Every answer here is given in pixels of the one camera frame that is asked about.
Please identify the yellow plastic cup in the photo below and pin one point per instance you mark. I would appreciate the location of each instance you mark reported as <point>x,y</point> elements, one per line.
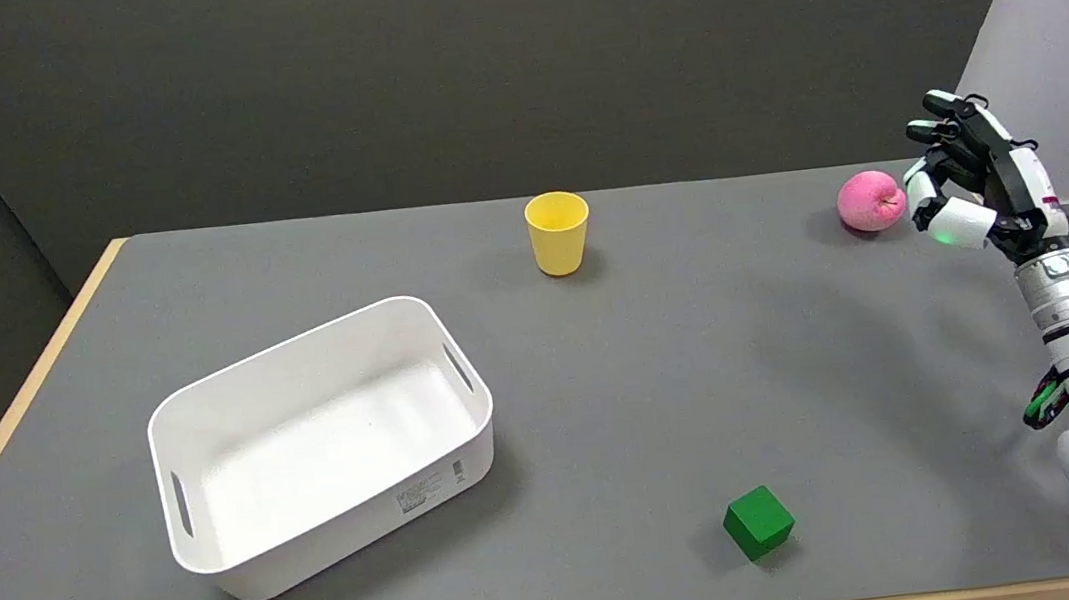
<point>558,233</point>

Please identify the pink peach toy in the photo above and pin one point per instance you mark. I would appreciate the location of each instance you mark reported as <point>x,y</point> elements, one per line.
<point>870,200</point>

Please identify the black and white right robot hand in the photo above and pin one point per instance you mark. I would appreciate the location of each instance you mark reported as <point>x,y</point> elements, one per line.
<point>1002,176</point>

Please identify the green cube block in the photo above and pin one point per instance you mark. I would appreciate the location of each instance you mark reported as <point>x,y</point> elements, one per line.
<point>758,522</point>

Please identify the white plastic storage bin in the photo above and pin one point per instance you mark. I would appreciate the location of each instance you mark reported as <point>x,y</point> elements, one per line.
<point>320,445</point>

